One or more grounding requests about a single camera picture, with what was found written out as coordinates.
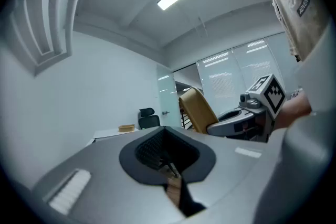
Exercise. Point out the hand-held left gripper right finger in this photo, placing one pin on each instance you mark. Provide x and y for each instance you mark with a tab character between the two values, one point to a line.
225	165

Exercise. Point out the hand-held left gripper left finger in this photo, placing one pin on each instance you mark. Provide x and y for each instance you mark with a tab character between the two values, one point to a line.
105	178

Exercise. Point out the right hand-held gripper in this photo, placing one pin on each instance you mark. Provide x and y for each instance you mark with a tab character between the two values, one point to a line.
270	102

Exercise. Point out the yellow tray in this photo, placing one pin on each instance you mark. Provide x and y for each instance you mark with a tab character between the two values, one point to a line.
126	128

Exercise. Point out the person's right forearm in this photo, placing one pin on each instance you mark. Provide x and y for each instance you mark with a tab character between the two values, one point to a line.
291	110

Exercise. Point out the white window blinds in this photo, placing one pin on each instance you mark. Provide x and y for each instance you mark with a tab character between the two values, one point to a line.
236	73

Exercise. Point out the frosted glass door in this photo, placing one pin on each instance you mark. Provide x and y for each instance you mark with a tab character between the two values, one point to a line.
166	86

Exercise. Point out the black office chair with headrest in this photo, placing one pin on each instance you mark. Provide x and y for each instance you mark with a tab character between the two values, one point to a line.
149	120

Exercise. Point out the beige printed t-shirt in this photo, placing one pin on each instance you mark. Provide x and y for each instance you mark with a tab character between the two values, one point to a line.
296	21

